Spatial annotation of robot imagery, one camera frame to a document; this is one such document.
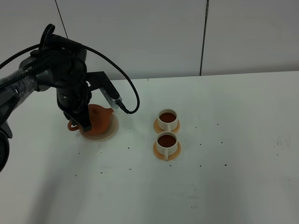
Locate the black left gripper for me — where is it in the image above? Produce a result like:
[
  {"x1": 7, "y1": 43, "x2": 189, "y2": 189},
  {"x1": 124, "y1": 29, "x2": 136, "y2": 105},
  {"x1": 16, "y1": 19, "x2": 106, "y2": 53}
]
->
[{"x1": 57, "y1": 81, "x2": 92, "y2": 133}]

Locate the brown clay teapot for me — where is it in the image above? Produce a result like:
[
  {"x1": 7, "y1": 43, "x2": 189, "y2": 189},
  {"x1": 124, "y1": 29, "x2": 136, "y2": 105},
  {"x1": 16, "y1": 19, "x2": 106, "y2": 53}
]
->
[{"x1": 67, "y1": 104, "x2": 114, "y2": 136}]

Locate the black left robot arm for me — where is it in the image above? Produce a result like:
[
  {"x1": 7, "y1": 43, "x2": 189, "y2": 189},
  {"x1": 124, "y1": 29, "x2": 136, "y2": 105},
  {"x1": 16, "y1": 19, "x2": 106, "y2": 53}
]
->
[{"x1": 0, "y1": 24, "x2": 92, "y2": 168}]

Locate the beige round teapot saucer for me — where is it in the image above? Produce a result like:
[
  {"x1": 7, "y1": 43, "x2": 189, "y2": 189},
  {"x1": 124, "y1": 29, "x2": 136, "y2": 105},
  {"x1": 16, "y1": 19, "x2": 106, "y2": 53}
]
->
[{"x1": 80, "y1": 115, "x2": 119, "y2": 141}]

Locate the far orange cup coaster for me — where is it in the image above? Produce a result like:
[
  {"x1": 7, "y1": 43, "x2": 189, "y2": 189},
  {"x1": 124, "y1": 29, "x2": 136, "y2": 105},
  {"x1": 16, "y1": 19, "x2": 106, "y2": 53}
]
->
[{"x1": 153, "y1": 119, "x2": 180, "y2": 133}]

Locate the orange cup coaster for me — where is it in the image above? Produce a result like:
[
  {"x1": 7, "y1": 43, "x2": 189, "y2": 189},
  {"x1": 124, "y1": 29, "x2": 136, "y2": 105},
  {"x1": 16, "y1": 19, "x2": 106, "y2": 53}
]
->
[
  {"x1": 153, "y1": 142, "x2": 181, "y2": 161},
  {"x1": 153, "y1": 119, "x2": 180, "y2": 133}
]

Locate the near orange cup coaster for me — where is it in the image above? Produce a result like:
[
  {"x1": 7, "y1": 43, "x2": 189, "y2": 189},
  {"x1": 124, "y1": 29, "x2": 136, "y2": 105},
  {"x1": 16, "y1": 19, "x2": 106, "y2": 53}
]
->
[{"x1": 153, "y1": 142, "x2": 181, "y2": 161}]

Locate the far white teacup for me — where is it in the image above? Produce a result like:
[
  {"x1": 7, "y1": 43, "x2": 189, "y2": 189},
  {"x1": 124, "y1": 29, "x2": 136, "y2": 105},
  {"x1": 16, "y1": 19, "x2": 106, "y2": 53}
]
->
[{"x1": 157, "y1": 109, "x2": 179, "y2": 131}]

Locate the white teacup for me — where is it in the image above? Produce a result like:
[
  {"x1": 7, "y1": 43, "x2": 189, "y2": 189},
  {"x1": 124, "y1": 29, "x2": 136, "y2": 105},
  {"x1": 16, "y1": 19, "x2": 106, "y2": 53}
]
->
[
  {"x1": 157, "y1": 109, "x2": 179, "y2": 131},
  {"x1": 155, "y1": 131, "x2": 179, "y2": 161}
]

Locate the near white teacup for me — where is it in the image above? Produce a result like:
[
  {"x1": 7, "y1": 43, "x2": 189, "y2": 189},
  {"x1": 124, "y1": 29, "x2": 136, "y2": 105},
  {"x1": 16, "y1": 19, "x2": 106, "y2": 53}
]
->
[{"x1": 155, "y1": 131, "x2": 179, "y2": 161}]

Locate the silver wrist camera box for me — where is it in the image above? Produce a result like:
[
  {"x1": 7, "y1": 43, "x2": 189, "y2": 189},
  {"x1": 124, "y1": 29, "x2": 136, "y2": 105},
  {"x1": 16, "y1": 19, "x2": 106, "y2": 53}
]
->
[{"x1": 86, "y1": 71, "x2": 122, "y2": 109}]

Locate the black braided camera cable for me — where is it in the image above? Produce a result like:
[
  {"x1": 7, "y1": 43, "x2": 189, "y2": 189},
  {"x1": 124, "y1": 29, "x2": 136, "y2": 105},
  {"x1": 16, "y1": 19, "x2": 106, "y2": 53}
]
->
[{"x1": 0, "y1": 44, "x2": 141, "y2": 115}]

